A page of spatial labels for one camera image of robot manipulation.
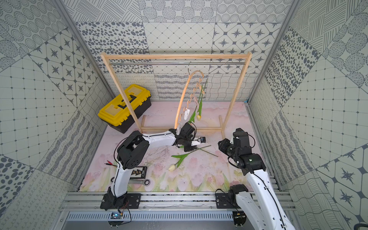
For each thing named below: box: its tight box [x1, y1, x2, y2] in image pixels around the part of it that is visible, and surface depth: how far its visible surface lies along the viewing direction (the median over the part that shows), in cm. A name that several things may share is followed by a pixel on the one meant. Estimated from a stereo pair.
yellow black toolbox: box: [97, 84, 152, 134], surface depth 95 cm
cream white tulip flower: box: [168, 144, 219, 172], surface depth 90 cm
